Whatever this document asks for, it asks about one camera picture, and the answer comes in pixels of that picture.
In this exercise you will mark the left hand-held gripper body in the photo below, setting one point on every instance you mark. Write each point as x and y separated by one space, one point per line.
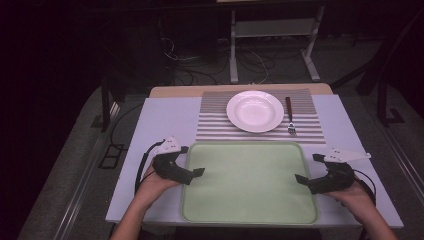
165 163

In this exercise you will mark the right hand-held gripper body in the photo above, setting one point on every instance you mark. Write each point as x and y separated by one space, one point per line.
340 175

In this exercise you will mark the person's left hand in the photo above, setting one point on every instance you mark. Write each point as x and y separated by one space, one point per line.
151 186

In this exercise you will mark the person's right hand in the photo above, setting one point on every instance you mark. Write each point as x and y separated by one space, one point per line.
355 200

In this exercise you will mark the striped grey placemat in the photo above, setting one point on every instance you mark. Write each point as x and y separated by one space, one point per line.
213 128

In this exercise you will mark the light green tray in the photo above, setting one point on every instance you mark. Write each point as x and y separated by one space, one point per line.
250 185

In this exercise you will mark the white round plate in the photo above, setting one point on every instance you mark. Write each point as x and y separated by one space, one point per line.
255 111

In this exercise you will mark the black metal stand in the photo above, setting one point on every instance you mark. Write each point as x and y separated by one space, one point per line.
383 100
105 100

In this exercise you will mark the black floor frame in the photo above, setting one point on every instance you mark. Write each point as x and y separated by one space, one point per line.
111 156

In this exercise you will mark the metal floor rail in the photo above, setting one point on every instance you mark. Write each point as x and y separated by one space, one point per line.
405 166
83 180

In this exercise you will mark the white metal table frame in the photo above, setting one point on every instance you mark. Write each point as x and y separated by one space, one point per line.
233 50

